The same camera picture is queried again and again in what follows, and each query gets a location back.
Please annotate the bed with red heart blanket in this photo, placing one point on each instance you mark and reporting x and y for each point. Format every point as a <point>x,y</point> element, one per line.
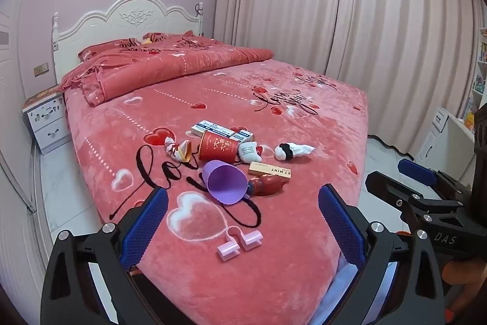
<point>236,96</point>

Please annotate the white nightstand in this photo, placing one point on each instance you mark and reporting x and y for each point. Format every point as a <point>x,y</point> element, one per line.
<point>47,129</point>

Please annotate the wall socket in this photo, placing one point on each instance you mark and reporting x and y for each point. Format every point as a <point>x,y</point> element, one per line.
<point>41,69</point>

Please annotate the beige pleated curtain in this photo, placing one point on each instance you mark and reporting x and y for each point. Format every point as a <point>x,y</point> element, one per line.
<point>304,5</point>

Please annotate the red plastic bottle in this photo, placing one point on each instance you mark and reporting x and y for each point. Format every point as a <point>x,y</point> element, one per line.
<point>266,185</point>

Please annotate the long white blue medicine box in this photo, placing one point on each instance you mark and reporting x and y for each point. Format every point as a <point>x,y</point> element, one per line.
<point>211,127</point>

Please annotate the snack wrapper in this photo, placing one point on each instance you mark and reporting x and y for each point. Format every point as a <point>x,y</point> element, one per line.
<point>179,150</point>

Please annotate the red paper cup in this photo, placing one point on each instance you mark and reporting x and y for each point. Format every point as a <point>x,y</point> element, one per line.
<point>217,148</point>

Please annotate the white bookshelf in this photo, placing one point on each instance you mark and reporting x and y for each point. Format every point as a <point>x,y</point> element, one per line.
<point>480,81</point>

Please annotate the purple plastic cup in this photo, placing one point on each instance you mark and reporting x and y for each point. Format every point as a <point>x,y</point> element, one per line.
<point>224,182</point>

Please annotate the white cabinet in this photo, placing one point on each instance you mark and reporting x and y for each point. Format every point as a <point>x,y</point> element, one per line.
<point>437,148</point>

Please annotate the pink plastic clip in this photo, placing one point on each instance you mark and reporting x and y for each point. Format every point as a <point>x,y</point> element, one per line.
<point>249,239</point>

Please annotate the small yellow toy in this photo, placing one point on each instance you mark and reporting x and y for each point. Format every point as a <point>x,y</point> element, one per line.
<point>147,41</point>

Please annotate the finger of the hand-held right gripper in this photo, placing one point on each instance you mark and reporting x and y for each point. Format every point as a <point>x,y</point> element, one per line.
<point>388,188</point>
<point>416,172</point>

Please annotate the white carved headboard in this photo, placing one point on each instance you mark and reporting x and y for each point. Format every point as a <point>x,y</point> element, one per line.
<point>125,14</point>

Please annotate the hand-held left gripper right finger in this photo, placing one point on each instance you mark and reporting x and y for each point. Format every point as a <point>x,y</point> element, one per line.
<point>339,222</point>

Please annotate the small white sock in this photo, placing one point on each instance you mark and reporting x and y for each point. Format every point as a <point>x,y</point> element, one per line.
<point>249,152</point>

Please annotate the white wardrobe door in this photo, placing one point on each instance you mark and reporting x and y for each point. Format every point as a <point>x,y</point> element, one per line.
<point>15,119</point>

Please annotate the red printed pillow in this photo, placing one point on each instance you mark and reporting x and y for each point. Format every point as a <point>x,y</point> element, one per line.
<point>110,50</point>
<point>171,36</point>

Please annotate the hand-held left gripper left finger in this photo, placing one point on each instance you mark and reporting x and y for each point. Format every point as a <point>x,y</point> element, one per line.
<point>149,224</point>

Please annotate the white sock with black band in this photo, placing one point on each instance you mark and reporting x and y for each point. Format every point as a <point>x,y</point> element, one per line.
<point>300,149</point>

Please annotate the pink folded quilt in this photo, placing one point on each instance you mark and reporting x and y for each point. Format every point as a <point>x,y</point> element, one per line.
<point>152,73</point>

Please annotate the short white blue medicine box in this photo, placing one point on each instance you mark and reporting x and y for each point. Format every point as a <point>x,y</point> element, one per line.
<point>243,135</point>

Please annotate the person's right hand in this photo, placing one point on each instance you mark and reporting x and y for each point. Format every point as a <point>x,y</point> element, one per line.
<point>462,270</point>

